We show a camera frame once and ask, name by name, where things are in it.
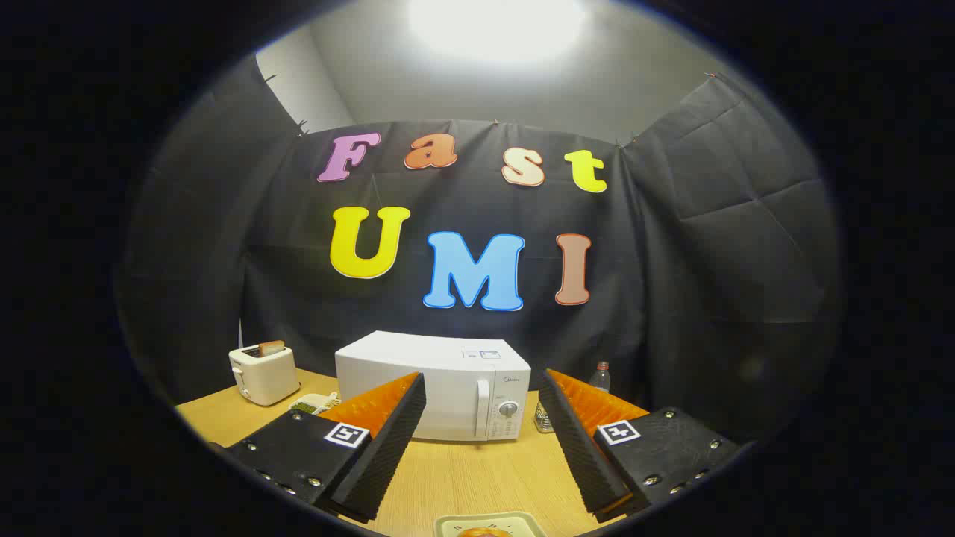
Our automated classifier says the cream square plate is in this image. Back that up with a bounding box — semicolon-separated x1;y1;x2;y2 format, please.
434;512;549;537

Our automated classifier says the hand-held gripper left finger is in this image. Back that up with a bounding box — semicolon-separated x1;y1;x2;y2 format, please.
224;371;428;523

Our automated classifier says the white toaster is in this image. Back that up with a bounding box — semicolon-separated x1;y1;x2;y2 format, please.
228;345;301;406

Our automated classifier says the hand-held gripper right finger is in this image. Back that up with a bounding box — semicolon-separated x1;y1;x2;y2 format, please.
537;368;743;523

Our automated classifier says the divided dish of beans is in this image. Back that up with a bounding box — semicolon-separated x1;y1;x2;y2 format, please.
289;392;340;415

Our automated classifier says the white microwave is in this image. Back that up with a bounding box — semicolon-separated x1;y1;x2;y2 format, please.
335;330;532;442

